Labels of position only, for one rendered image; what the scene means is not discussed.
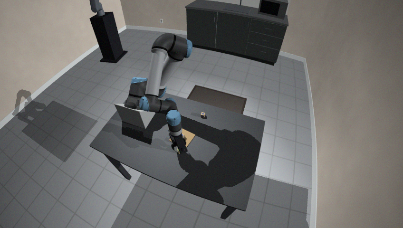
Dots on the tan square mat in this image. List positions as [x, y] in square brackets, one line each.
[188, 136]

